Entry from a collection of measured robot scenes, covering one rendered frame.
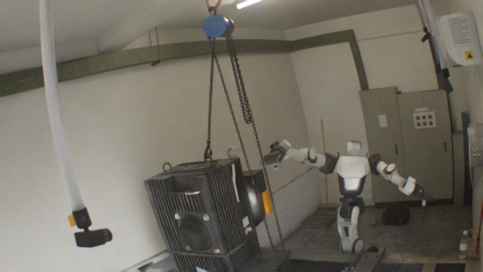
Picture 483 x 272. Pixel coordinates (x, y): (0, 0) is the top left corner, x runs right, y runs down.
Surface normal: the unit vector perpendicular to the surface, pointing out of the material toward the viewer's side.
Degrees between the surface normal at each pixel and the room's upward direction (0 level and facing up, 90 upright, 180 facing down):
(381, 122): 90
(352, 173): 74
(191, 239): 90
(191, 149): 90
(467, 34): 90
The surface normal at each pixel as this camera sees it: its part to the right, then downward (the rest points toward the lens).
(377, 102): -0.63, 0.25
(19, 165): 0.74, -0.07
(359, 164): -0.27, -0.08
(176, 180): -0.46, 0.22
